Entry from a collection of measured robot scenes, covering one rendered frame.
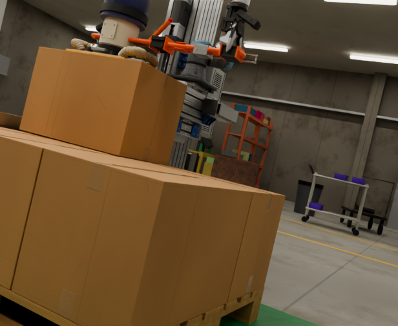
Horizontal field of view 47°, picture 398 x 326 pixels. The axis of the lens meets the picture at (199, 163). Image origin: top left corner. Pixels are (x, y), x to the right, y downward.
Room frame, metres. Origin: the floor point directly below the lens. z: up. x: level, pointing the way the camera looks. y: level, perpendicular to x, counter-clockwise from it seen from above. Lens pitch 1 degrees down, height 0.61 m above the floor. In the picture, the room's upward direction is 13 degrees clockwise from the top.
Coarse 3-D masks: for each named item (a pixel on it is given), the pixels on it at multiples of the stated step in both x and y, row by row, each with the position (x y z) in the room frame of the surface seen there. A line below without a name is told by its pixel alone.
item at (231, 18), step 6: (228, 6) 1.92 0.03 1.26; (234, 6) 1.90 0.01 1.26; (240, 6) 1.88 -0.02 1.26; (246, 6) 1.90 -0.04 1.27; (228, 12) 1.94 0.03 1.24; (234, 12) 1.91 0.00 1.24; (222, 18) 1.91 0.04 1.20; (228, 18) 1.90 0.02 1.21; (234, 18) 1.89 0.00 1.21; (240, 18) 1.89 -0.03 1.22; (222, 24) 1.92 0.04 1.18; (228, 24) 1.90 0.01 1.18; (234, 24) 1.88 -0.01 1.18; (240, 24) 1.89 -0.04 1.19; (222, 30) 1.92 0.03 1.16; (228, 30) 1.90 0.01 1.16; (240, 30) 1.91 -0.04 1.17
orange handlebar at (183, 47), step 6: (96, 36) 2.20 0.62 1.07; (132, 42) 2.11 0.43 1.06; (138, 42) 2.09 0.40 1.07; (144, 42) 2.07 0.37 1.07; (168, 42) 2.02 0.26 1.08; (180, 42) 1.99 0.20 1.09; (174, 48) 2.00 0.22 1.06; (180, 48) 1.98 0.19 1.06; (186, 48) 1.97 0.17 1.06; (192, 48) 1.96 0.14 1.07; (210, 48) 1.92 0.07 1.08; (216, 48) 1.91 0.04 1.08; (216, 54) 1.95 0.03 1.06; (240, 54) 1.87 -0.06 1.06
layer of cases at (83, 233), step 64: (0, 128) 1.87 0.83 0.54; (0, 192) 1.29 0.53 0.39; (64, 192) 1.18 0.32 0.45; (128, 192) 1.09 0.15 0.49; (192, 192) 1.18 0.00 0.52; (256, 192) 1.61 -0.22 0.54; (0, 256) 1.26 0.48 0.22; (64, 256) 1.16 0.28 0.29; (128, 256) 1.07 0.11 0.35; (192, 256) 1.26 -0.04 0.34; (256, 256) 1.75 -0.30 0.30; (128, 320) 1.05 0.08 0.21
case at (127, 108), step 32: (64, 64) 2.05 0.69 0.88; (96, 64) 1.96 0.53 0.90; (128, 64) 1.89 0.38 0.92; (32, 96) 2.11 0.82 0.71; (64, 96) 2.02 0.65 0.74; (96, 96) 1.94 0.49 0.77; (128, 96) 1.87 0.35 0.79; (160, 96) 2.03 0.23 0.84; (32, 128) 2.09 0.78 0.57; (64, 128) 2.00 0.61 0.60; (96, 128) 1.92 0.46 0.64; (128, 128) 1.87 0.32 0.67; (160, 128) 2.08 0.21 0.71; (160, 160) 2.14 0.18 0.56
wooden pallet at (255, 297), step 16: (0, 288) 1.25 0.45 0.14; (32, 304) 1.19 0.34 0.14; (224, 304) 1.58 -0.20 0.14; (240, 304) 1.70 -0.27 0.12; (256, 304) 1.88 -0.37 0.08; (0, 320) 1.31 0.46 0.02; (16, 320) 1.34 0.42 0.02; (64, 320) 1.14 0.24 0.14; (192, 320) 1.34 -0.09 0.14; (208, 320) 1.46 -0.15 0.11; (240, 320) 1.86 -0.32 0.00
